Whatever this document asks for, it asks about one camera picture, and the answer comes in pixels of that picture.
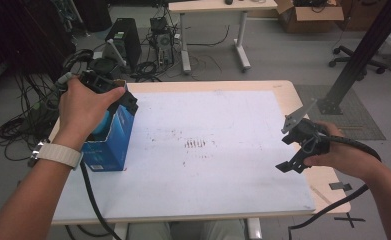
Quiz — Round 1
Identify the person's right hand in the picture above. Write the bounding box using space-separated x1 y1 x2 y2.
303 120 381 183

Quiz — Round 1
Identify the bundle of black cables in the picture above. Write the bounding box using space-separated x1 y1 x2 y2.
0 71 62 163

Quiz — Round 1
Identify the open computer case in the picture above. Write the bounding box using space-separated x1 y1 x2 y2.
148 16 178 68

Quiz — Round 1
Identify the dark curtain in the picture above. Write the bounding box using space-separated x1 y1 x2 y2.
0 0 78 83

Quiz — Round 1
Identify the black tape cross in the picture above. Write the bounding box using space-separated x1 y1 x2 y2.
333 212 367 230

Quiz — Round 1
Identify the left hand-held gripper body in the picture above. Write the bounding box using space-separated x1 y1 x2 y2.
78 69 129 96

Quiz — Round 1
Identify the black metal stand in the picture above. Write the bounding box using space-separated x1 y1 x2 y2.
317 0 391 116

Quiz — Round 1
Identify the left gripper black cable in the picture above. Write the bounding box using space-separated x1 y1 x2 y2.
78 161 125 240

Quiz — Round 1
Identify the light wooden table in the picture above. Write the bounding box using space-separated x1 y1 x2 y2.
48 79 353 226

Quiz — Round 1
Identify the wooden desk with white legs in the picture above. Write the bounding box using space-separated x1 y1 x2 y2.
167 0 279 75

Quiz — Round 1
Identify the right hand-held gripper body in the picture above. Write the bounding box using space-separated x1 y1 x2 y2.
280 98 331 158

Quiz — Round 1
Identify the white band wristwatch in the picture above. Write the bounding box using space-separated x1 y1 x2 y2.
27 141 84 171

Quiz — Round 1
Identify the white table mat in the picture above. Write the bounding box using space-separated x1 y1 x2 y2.
52 90 317 223

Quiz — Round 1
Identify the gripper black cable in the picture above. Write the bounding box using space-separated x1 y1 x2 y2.
287 133 383 240
78 161 125 240

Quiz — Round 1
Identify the person's left hand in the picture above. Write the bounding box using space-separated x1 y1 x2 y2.
52 78 127 152

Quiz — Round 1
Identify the blue carton box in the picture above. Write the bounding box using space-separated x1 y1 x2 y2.
81 99 136 173

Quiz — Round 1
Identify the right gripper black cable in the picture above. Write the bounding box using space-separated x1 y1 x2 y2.
287 133 383 240

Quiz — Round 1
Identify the black computer tower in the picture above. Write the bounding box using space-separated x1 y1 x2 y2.
104 17 143 73

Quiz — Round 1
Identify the grey floor mat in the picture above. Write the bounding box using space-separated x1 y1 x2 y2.
294 83 387 141

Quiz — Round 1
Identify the black tape strip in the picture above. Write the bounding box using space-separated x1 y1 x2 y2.
328 181 354 193

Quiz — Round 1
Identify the black office chair base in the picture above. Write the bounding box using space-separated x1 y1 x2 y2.
327 44 389 76

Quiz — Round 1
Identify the open cardboard box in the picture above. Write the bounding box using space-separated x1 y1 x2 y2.
275 0 346 34

